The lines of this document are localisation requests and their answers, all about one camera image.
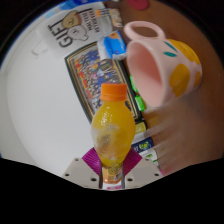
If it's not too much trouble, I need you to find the beige snack packet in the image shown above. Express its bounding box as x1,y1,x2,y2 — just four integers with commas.
110,8,124,29

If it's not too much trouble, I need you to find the pink mug with yellow spots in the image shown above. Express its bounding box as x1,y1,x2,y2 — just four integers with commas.
123,20,203,108

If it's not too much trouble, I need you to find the orange-capped clear drink bottle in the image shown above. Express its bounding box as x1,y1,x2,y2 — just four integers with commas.
90,83,137,185

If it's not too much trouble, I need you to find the white paper gift bag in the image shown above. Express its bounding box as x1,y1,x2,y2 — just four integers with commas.
31,6,113,58

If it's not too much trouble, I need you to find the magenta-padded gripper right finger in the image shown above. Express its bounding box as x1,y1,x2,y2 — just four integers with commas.
121,148,163,190

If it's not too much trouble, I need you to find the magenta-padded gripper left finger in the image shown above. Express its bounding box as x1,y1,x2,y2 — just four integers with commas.
61,147,104,190

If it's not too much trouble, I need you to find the framed group photo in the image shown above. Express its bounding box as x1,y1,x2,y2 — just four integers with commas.
64,41,145,125

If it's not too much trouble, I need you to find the flat round red coaster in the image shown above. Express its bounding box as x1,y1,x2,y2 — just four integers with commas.
125,0,151,11

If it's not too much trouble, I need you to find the small orange and white box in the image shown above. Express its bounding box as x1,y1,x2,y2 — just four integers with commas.
94,8,113,19

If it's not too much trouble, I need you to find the dark blue pump bottle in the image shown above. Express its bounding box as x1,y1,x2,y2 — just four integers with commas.
131,136,155,154

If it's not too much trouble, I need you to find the blue tissue pack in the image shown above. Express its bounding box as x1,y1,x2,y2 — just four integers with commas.
96,30,128,62

